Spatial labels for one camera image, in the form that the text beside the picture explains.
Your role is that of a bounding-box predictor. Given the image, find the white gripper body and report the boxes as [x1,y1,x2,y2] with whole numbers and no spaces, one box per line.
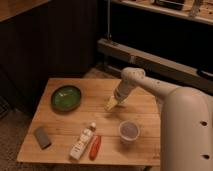
[114,82,133,103]

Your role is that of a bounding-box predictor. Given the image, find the white sponge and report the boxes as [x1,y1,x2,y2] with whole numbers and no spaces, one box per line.
[105,96,118,111]

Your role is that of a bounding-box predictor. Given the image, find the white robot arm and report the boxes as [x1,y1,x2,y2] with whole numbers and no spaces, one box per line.
[114,67,213,171]

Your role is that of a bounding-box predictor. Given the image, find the green bowl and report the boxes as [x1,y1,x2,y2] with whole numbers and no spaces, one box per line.
[50,85,82,112]

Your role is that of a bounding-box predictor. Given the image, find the wooden table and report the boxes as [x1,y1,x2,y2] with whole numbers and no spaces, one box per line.
[16,77,163,167]

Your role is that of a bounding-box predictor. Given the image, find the white tube with cap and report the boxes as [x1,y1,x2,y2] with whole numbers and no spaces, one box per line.
[69,122,96,160]

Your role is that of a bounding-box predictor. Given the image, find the grey rectangular block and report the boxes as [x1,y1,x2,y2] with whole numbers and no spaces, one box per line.
[34,126,52,149]

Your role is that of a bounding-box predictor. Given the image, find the wooden shelf with items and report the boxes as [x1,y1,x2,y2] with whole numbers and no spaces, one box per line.
[112,0,213,26]

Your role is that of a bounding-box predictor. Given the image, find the metal beam frame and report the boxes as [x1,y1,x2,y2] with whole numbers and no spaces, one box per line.
[97,38,213,88]

